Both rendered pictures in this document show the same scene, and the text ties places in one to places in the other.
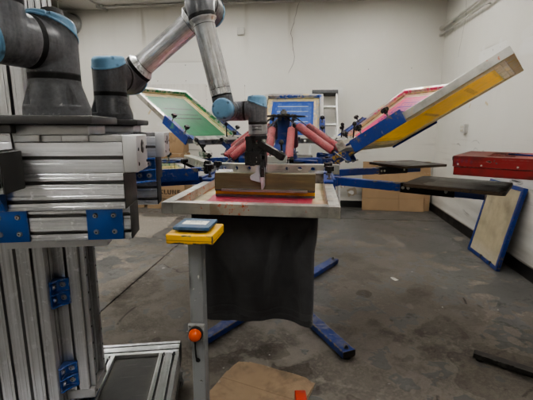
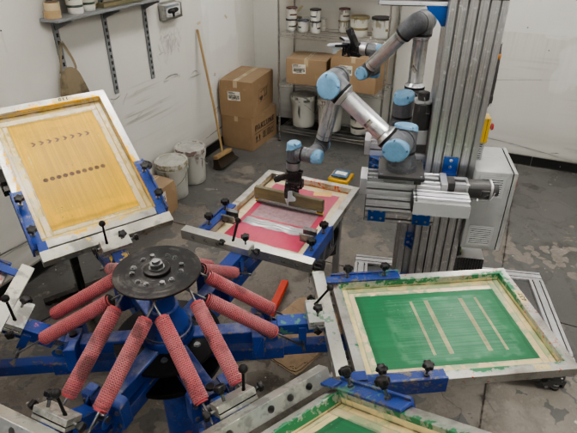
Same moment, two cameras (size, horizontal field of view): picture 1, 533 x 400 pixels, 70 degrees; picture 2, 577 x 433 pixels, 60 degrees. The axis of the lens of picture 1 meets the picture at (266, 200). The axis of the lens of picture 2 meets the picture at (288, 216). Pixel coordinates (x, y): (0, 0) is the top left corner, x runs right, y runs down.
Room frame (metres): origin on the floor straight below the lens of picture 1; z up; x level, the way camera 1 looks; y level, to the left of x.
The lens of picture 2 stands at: (3.80, 0.72, 2.35)
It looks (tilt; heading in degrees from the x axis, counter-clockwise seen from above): 31 degrees down; 197
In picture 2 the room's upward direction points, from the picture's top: straight up
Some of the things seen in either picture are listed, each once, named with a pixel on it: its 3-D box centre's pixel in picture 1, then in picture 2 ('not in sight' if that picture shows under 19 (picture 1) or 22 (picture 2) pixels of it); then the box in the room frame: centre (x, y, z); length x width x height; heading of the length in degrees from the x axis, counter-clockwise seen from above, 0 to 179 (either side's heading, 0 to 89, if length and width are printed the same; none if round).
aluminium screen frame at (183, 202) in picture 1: (263, 190); (285, 211); (1.58, 0.01, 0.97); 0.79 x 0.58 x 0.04; 173
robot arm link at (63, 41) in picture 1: (48, 44); (403, 102); (0.95, 0.52, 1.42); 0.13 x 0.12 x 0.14; 162
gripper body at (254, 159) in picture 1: (256, 151); (294, 179); (1.52, 0.04, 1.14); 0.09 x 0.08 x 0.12; 83
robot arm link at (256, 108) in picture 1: (256, 109); (294, 151); (1.52, 0.04, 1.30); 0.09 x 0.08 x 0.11; 83
